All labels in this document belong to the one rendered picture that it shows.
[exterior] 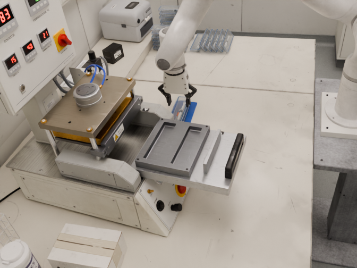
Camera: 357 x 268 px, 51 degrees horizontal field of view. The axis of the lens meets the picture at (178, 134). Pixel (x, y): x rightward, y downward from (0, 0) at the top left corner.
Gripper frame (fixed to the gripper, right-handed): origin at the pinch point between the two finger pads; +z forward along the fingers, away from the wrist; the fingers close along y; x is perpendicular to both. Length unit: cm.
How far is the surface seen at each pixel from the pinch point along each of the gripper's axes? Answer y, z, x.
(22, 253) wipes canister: 22, -6, 78
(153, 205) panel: -6, -2, 54
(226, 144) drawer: -25.5, -13.8, 36.9
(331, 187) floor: -74, 83, -38
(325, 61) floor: -75, 84, -179
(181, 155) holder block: -13.8, -14.8, 44.3
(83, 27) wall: 63, -8, -47
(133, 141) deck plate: 5.3, -9.8, 35.7
